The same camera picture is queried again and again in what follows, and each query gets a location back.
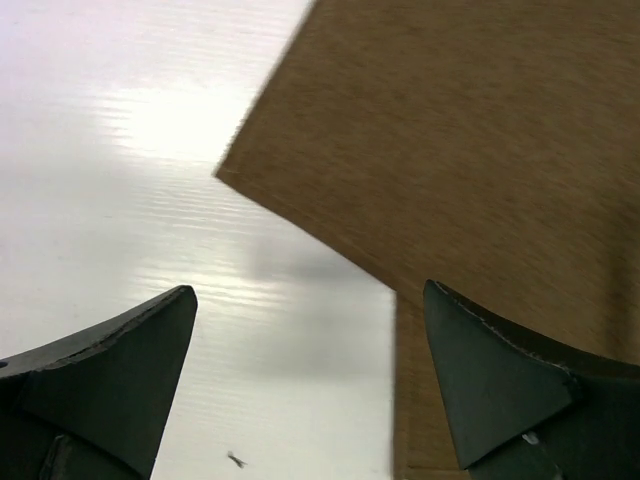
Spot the brown cloth napkin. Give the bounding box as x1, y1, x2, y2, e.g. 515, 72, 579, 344
217, 1, 639, 479

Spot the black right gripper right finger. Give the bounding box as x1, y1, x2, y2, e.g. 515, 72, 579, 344
423, 280, 639, 480

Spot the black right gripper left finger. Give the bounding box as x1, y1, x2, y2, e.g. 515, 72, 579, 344
1, 285, 197, 479

